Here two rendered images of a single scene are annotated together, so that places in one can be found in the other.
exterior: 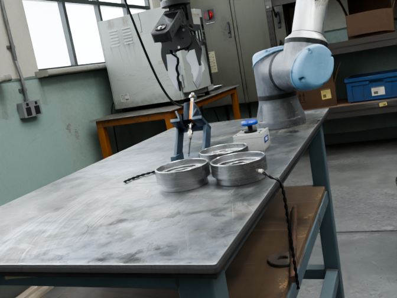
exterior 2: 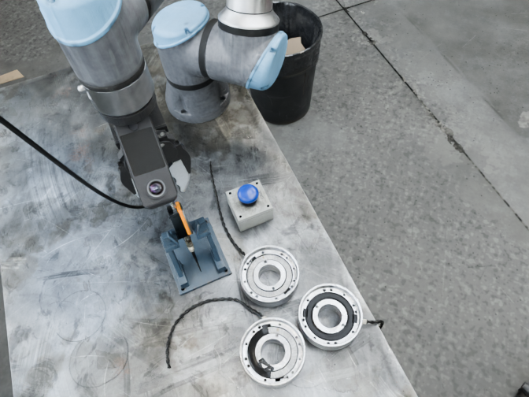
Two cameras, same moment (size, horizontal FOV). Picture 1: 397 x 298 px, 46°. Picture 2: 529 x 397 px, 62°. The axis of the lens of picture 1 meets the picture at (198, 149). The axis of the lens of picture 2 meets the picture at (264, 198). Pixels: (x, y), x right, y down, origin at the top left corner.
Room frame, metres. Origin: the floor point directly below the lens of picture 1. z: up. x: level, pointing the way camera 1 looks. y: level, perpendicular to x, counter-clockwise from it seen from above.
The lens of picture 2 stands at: (0.77, 0.13, 1.56)
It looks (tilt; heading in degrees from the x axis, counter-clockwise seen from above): 59 degrees down; 319
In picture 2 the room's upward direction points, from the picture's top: 5 degrees counter-clockwise
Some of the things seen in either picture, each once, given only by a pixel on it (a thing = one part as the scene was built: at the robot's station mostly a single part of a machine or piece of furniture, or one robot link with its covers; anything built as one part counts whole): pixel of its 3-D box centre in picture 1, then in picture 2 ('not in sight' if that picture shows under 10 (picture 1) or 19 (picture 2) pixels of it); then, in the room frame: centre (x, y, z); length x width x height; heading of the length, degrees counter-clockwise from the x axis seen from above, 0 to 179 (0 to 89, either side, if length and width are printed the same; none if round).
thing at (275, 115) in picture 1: (279, 109); (194, 83); (1.42, -0.26, 0.85); 0.15 x 0.15 x 0.10
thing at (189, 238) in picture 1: (183, 162); (165, 254); (1.17, 0.04, 0.79); 1.20 x 0.60 x 0.02; 157
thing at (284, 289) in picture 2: not in sight; (269, 276); (0.99, -0.05, 0.82); 0.08 x 0.08 x 0.02
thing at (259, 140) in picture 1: (252, 139); (249, 202); (1.12, -0.13, 0.82); 0.08 x 0.07 x 0.05; 157
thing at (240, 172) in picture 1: (239, 168); (329, 317); (0.86, -0.07, 0.82); 0.10 x 0.10 x 0.04
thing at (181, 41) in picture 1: (180, 26); (137, 124); (1.17, -0.01, 1.12); 0.09 x 0.08 x 0.12; 158
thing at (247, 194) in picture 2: (250, 129); (248, 198); (1.12, -0.13, 0.85); 0.04 x 0.04 x 0.05
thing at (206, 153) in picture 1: (224, 157); (269, 276); (0.99, -0.05, 0.82); 0.10 x 0.10 x 0.04
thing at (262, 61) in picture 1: (275, 70); (187, 42); (1.42, -0.27, 0.97); 0.13 x 0.12 x 0.14; 24
